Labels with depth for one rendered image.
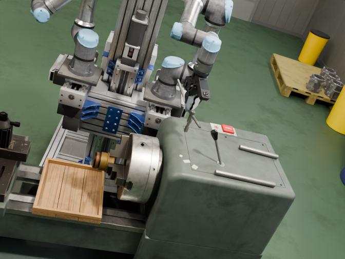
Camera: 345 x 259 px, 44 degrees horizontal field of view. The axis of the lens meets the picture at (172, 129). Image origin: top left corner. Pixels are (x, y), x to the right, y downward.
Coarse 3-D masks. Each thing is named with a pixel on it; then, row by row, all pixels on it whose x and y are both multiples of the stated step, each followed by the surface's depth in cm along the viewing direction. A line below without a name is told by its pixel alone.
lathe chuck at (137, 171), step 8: (136, 136) 192; (144, 136) 195; (136, 144) 187; (128, 152) 193; (136, 152) 185; (144, 152) 186; (128, 160) 188; (136, 160) 183; (144, 160) 184; (128, 168) 184; (136, 168) 183; (144, 168) 184; (128, 176) 183; (136, 176) 183; (144, 176) 184; (136, 184) 184; (144, 184) 185; (120, 192) 192; (128, 192) 186; (136, 192) 187; (136, 200) 192
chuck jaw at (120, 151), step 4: (124, 136) 196; (128, 136) 196; (120, 140) 199; (124, 140) 196; (128, 140) 196; (116, 144) 195; (120, 144) 196; (124, 144) 196; (128, 144) 196; (116, 148) 195; (120, 148) 195; (124, 148) 196; (112, 152) 194; (116, 152) 195; (120, 152) 195; (124, 152) 196; (112, 156) 194; (116, 156) 195; (120, 156) 195; (124, 156) 196
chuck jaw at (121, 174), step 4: (108, 164) 191; (112, 164) 192; (116, 164) 193; (108, 168) 190; (112, 168) 189; (116, 168) 190; (120, 168) 191; (124, 168) 192; (108, 172) 191; (112, 172) 188; (116, 172) 188; (120, 172) 188; (124, 172) 189; (112, 176) 189; (116, 176) 187; (120, 176) 186; (124, 176) 186; (116, 180) 185; (120, 180) 185; (124, 180) 185; (116, 184) 186; (120, 184) 186; (124, 184) 186; (128, 184) 185; (128, 188) 186
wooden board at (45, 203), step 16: (48, 160) 212; (64, 160) 215; (48, 176) 205; (64, 176) 208; (80, 176) 212; (96, 176) 215; (48, 192) 196; (64, 192) 199; (80, 192) 202; (96, 192) 206; (48, 208) 185; (64, 208) 191; (80, 208) 194; (96, 208) 197
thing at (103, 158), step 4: (96, 152) 194; (108, 152) 195; (96, 156) 191; (100, 156) 192; (104, 156) 192; (108, 156) 192; (96, 160) 191; (100, 160) 191; (104, 160) 191; (108, 160) 191; (112, 160) 193; (92, 164) 195; (96, 164) 191; (100, 164) 191; (104, 164) 191; (96, 168) 193; (100, 168) 192; (104, 168) 192
